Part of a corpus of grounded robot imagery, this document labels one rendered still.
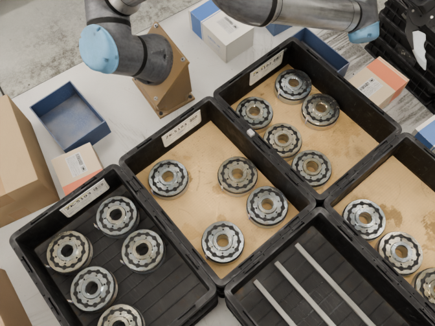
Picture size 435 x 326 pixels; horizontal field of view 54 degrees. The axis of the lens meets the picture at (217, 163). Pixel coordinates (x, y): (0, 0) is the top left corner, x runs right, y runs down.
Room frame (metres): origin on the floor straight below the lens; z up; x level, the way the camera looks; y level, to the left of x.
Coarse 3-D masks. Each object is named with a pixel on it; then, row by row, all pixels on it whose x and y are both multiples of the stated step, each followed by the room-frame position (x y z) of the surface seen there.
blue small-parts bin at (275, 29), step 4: (272, 24) 1.02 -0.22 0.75; (276, 24) 1.01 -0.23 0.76; (268, 28) 1.04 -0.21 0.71; (272, 28) 1.02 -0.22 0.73; (276, 28) 1.01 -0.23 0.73; (280, 28) 1.02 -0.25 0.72; (284, 28) 1.03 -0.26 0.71; (272, 32) 1.02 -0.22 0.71; (276, 32) 1.01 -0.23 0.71; (280, 32) 1.02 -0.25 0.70
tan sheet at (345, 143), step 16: (288, 64) 0.79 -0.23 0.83; (272, 80) 0.73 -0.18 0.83; (256, 96) 0.68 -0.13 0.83; (272, 96) 0.68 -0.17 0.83; (288, 112) 0.62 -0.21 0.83; (320, 112) 0.61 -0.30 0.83; (304, 128) 0.57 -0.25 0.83; (336, 128) 0.56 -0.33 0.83; (352, 128) 0.56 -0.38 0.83; (304, 144) 0.52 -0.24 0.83; (320, 144) 0.51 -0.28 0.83; (336, 144) 0.51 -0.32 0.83; (352, 144) 0.51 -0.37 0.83; (368, 144) 0.50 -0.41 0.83; (336, 160) 0.46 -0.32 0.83; (352, 160) 0.46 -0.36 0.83; (336, 176) 0.42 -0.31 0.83; (320, 192) 0.37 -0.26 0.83
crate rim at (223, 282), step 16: (208, 96) 0.62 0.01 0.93; (192, 112) 0.58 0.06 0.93; (224, 112) 0.58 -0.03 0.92; (240, 128) 0.52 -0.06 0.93; (144, 144) 0.50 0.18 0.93; (256, 144) 0.48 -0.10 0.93; (272, 160) 0.43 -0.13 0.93; (128, 176) 0.41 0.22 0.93; (288, 176) 0.39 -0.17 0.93; (144, 192) 0.37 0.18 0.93; (304, 192) 0.34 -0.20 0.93; (160, 208) 0.33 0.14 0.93; (304, 208) 0.30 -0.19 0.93; (288, 224) 0.27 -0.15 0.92; (272, 240) 0.23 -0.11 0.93; (256, 256) 0.20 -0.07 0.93; (208, 272) 0.17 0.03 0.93
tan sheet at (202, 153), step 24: (192, 144) 0.54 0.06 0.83; (216, 144) 0.53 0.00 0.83; (192, 168) 0.47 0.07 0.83; (216, 168) 0.46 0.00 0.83; (192, 192) 0.40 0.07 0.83; (216, 192) 0.39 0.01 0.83; (192, 216) 0.33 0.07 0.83; (216, 216) 0.33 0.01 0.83; (240, 216) 0.33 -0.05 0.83; (288, 216) 0.32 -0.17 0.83; (192, 240) 0.27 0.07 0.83; (264, 240) 0.26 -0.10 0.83
